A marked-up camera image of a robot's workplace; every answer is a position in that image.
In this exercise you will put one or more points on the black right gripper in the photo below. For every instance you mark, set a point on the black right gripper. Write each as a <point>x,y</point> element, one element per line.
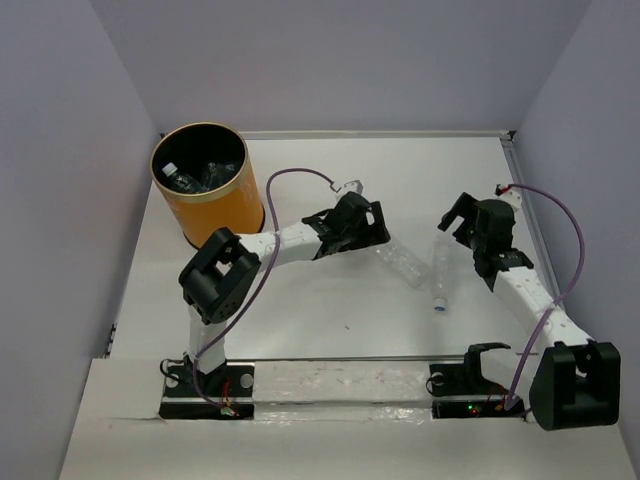
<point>467,207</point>

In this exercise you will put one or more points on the orange cylindrical bin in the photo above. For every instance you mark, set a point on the orange cylindrical bin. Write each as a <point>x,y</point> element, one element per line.
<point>235,203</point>

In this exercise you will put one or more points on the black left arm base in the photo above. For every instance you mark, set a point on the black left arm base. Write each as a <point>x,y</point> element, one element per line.
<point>226,393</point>

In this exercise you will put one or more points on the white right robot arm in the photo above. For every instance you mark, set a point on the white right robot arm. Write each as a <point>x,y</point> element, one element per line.
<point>563,377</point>

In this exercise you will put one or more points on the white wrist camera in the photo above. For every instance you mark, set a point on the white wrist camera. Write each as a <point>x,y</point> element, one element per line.
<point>508,195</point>
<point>341,189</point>

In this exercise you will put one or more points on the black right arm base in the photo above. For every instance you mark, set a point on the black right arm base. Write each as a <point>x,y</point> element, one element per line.
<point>460,389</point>

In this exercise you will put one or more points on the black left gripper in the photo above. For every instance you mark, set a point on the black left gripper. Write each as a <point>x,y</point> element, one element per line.
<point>375,234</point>

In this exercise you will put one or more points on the clear plastic bottle blue cap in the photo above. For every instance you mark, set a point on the clear plastic bottle blue cap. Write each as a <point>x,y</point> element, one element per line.
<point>440,272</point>

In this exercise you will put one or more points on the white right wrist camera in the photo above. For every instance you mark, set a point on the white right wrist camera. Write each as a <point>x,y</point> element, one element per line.
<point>508,195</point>

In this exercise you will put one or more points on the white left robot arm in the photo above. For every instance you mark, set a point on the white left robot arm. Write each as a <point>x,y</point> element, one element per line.
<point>217,280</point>

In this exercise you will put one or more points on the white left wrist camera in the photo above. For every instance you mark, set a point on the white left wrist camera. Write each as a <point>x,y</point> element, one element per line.
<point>341,189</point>

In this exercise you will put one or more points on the clear bottle with printed label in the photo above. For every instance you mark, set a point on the clear bottle with printed label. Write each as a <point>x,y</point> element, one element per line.
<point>218,174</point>

